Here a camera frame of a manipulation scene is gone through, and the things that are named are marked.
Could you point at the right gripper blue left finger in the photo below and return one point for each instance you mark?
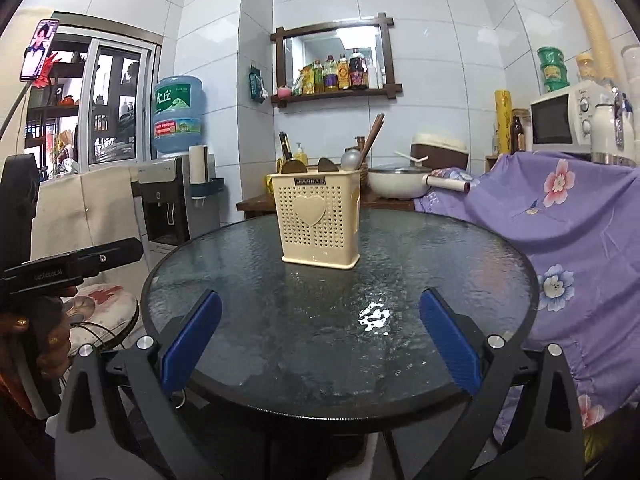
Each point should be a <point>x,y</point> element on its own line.
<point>185,339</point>

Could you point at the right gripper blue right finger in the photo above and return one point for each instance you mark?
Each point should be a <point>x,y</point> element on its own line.
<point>453,336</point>

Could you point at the large steel spoon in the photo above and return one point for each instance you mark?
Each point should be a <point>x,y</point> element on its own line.
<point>350,160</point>

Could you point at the brown wooden chopstick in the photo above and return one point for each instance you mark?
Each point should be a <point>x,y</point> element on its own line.
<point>373,134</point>

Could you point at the black chopstick gold band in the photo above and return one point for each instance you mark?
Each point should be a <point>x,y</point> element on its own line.
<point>286,146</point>

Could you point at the steel spoon brown handle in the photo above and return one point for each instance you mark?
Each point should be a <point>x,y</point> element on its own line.
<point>326,165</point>

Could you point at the round stool cushion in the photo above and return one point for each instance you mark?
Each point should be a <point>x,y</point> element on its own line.
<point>103,315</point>

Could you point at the water dispenser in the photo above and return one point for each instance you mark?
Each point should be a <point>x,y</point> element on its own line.
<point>171,209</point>

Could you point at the purple floral cloth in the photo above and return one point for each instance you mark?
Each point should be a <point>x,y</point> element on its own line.
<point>578,223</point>

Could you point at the beige plastic utensil holder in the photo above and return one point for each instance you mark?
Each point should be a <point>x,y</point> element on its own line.
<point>318,218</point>

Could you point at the rice cooker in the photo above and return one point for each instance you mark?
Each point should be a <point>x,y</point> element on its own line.
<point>439,152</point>

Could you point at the blue water bottle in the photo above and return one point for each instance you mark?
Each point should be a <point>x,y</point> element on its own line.
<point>178,107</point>

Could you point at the white microwave oven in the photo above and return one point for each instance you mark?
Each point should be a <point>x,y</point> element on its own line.
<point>562,119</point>

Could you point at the yellow roll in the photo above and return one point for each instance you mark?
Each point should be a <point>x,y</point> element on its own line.
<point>504,111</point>

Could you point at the white kettle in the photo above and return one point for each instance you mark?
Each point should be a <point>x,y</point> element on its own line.
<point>612,137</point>

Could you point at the green stacked tins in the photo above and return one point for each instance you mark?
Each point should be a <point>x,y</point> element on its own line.
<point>553,69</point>

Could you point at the wooden wall shelf mirror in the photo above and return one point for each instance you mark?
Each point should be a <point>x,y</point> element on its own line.
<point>331,60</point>

